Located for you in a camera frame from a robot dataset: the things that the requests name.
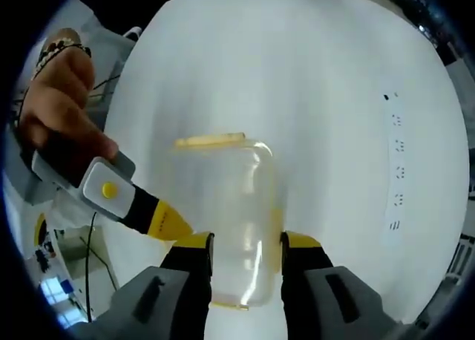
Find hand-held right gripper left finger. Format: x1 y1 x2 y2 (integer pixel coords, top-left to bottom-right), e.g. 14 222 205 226
92 232 215 340

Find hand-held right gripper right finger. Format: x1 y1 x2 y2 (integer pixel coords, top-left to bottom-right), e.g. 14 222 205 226
278 231 413 340

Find person's left hand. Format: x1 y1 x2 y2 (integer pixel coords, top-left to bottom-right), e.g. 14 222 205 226
18 50 120 160

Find white power strip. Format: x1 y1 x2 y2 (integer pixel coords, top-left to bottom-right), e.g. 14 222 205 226
381 90 408 238

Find black cable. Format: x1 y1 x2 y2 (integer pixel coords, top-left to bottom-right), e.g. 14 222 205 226
85 210 120 323

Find beaded bracelets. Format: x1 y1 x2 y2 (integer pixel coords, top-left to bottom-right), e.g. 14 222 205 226
30 36 93 82

